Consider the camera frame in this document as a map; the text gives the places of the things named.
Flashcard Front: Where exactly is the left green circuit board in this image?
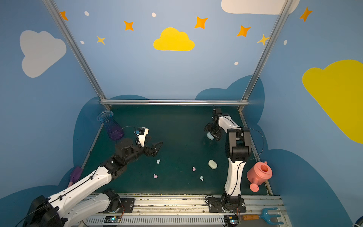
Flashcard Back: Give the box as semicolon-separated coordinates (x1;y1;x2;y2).
104;216;121;224

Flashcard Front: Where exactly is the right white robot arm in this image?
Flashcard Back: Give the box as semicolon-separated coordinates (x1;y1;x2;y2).
204;108;251;206

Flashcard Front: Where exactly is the aluminium frame post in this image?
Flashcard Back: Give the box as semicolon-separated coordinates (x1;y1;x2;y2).
238;0;294;114
42;0;107;101

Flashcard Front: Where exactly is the light blue earbud case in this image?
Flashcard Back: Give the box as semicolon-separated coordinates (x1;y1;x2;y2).
207;132;214;140

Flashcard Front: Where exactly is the front aluminium rail bed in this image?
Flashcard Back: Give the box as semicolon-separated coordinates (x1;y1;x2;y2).
78;194;292;227

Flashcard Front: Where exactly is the aluminium left frame post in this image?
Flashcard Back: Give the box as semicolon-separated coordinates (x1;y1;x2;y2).
42;0;107;101

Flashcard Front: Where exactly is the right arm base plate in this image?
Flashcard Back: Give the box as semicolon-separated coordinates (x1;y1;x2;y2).
205;195;247;213

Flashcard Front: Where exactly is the aluminium back frame rail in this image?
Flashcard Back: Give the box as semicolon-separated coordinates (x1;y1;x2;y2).
100;99;249;106

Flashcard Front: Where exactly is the pink toy watering can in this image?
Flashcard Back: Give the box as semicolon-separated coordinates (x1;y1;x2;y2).
247;161;273;193

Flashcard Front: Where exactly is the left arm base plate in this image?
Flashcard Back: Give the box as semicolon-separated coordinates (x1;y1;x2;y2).
106;198;135;213

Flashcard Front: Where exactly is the right green circuit board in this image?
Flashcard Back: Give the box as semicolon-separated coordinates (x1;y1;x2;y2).
223;215;240;227

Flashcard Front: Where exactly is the purple ribbed glass vase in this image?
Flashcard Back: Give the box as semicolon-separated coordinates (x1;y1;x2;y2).
97;110;124;141

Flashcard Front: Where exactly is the blue toy garden fork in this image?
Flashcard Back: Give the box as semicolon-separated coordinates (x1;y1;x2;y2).
242;208;284;225

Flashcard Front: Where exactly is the green circuit board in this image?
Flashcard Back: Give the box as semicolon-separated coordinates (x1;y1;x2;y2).
223;215;240;227
104;216;121;224

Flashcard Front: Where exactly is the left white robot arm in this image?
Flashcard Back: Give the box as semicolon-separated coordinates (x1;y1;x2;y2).
21;138;163;227

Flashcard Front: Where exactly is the aluminium right frame post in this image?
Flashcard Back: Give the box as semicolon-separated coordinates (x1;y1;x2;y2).
238;0;294;114

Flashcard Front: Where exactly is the mint green earbud case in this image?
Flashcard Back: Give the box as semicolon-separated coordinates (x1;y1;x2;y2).
208;160;218;170

